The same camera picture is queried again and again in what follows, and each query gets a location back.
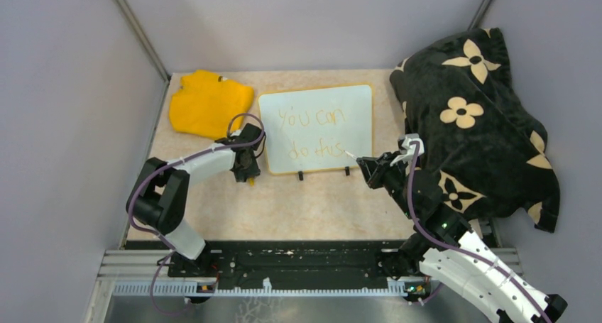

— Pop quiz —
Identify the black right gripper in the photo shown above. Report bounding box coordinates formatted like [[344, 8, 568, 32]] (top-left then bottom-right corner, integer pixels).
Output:
[[357, 149, 417, 219]]

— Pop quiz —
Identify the white marker pen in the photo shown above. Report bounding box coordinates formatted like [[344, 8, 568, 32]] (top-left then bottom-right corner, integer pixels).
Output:
[[344, 150, 358, 160]]

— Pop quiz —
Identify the yellow framed whiteboard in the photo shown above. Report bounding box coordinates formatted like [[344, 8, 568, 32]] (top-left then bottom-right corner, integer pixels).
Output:
[[258, 84, 373, 175]]

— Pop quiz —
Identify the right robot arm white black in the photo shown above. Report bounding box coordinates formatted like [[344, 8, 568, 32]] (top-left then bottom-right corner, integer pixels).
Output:
[[356, 152, 568, 322]]

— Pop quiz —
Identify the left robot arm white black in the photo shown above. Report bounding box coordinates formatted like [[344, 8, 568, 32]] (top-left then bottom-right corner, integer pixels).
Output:
[[126, 124, 265, 276]]

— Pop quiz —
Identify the yellow folded cloth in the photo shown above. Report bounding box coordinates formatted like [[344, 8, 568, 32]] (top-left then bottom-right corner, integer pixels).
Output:
[[168, 70, 255, 140]]

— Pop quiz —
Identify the black floral blanket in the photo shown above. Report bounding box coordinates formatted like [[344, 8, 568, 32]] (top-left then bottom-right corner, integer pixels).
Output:
[[389, 28, 561, 233]]

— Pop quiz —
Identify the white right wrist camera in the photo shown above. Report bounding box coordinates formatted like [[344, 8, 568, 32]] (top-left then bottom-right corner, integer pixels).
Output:
[[389, 133, 425, 167]]

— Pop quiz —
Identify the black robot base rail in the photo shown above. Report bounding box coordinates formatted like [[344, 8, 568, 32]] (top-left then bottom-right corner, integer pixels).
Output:
[[166, 240, 432, 302]]

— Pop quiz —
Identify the right corner metal post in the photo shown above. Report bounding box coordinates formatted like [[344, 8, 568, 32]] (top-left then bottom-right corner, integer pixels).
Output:
[[467, 0, 495, 31]]

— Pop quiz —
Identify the corner metal post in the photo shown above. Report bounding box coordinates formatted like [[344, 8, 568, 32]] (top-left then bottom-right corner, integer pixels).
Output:
[[467, 0, 495, 31], [113, 0, 171, 82]]

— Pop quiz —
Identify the left corner metal post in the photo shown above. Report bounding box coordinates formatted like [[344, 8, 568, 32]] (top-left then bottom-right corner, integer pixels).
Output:
[[113, 0, 171, 82]]

